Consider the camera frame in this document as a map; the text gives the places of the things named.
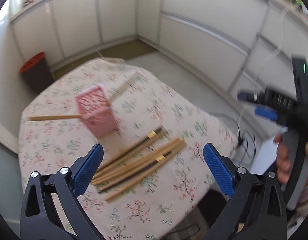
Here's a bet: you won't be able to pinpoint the pile of wooden chopsticks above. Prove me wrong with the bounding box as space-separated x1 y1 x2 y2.
91 127 187 202

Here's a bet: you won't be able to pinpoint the black cable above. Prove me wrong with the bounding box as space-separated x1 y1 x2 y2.
214 114 257 167

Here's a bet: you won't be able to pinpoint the dark chopstick with gold band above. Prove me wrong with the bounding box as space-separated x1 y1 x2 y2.
98 150 174 194
111 127 164 162

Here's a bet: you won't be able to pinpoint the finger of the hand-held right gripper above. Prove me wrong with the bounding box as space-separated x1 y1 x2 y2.
254 105 280 126
237 91 273 105

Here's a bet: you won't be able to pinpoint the person's right hand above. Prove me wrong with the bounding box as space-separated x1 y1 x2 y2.
274 133 293 183

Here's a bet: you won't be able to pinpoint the red rimmed brown trash bin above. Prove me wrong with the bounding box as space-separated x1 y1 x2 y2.
20 52 55 94

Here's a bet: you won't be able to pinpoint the light wooden chopstick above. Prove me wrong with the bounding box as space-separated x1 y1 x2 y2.
28 114 83 122
110 73 139 103

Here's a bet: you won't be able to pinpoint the white box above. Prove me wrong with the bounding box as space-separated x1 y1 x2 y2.
251 134 282 178

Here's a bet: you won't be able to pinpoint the white cabinets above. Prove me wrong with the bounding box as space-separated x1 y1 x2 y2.
0 0 308 155

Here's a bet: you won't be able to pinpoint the pink perforated utensil holder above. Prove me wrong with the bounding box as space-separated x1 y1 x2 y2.
74 83 117 138

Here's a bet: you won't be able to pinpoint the floral tablecloth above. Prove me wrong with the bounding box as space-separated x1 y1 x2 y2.
18 57 241 240

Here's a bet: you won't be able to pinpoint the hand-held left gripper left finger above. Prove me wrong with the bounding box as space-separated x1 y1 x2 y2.
20 143 105 240

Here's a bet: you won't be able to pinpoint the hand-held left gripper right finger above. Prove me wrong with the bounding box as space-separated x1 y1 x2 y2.
203 143 288 240

